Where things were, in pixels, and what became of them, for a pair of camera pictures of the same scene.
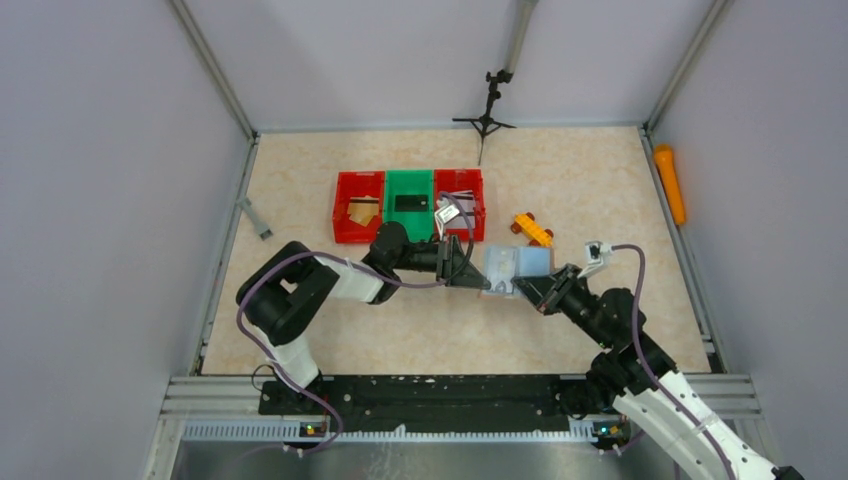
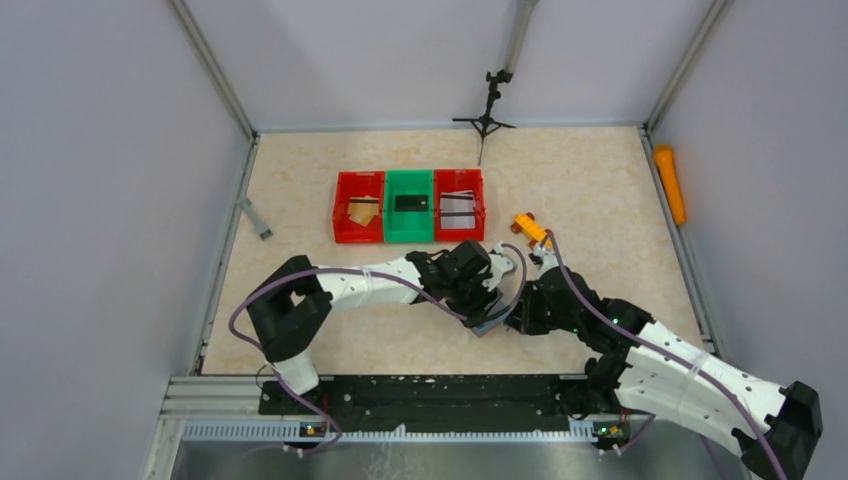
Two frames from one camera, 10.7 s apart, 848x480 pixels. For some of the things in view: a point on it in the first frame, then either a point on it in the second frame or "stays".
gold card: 362,213 stays
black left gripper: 453,258 -> 483,301
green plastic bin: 419,224 stays
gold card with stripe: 363,208 stays
